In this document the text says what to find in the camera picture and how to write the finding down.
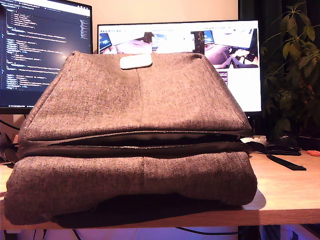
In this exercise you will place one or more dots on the black flat pouch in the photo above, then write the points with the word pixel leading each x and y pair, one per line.
pixel 285 149

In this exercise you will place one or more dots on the monitor showing white windows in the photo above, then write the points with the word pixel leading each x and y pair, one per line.
pixel 240 87

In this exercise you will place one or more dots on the green leafy houseplant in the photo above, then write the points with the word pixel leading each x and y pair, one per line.
pixel 295 62

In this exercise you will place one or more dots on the grey fabric backpack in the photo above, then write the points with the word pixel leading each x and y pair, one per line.
pixel 125 100

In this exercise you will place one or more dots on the small white item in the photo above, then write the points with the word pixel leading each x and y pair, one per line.
pixel 257 139

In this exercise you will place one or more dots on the small orange item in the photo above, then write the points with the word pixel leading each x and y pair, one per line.
pixel 313 152

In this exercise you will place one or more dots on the monitor showing dark code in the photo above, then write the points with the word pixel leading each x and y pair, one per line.
pixel 37 37

